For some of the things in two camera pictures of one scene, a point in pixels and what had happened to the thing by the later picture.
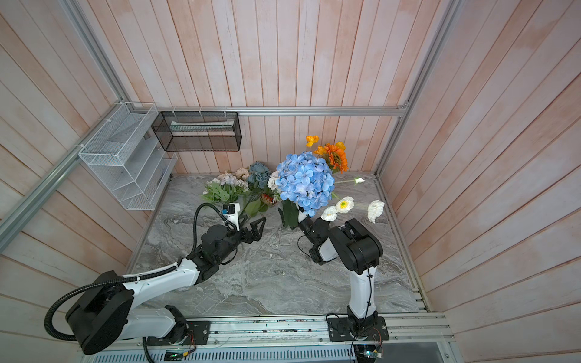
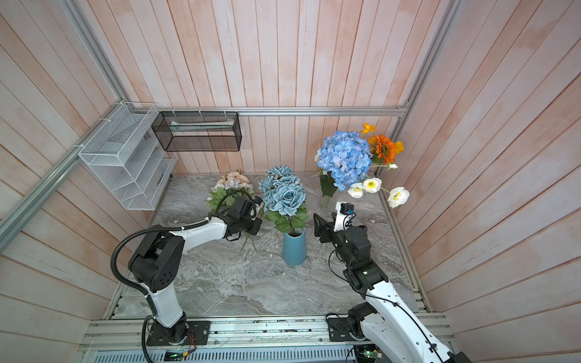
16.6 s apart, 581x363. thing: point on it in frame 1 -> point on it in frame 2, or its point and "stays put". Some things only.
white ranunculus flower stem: [346, 204] -> [397, 196]
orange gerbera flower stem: [334, 155] -> [382, 150]
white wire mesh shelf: [127, 156] stays put
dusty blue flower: [259, 175] -> [284, 199]
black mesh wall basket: [197, 131] stays put
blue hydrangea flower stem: [304, 181] -> [344, 158]
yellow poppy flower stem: [311, 140] -> [368, 128]
